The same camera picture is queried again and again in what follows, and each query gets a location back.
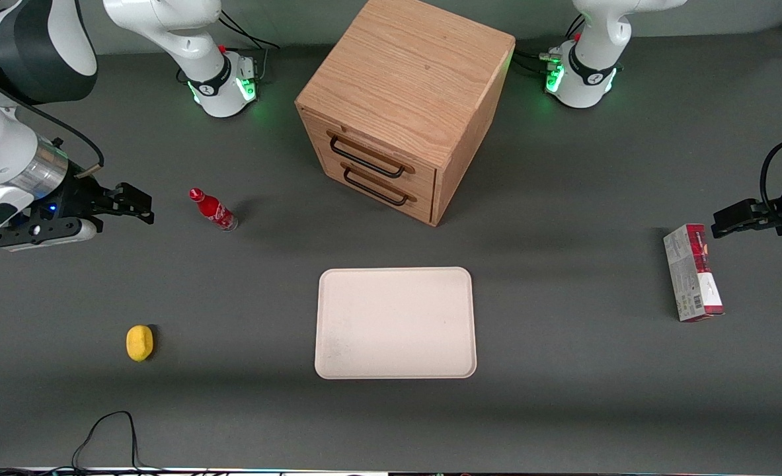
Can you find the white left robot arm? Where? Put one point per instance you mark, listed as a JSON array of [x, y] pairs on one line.
[[592, 73]]

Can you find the wooden drawer cabinet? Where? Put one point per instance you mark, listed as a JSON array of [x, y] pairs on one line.
[[404, 73]]

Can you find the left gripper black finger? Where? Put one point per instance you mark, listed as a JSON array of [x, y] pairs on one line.
[[738, 211], [741, 228]]

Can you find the grey and red carton box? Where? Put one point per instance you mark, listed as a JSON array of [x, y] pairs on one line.
[[691, 274]]

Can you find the yellow lemon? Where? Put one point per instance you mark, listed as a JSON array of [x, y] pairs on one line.
[[139, 343]]

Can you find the red coke bottle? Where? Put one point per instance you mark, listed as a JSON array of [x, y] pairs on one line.
[[215, 211]]

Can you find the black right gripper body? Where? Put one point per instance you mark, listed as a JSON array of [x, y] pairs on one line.
[[75, 199]]

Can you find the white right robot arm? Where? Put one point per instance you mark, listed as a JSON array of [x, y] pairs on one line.
[[0, 145]]

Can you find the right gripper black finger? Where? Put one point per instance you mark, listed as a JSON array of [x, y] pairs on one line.
[[133, 196], [133, 211]]

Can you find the beige rectangular tray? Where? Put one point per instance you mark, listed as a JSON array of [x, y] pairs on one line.
[[395, 322]]

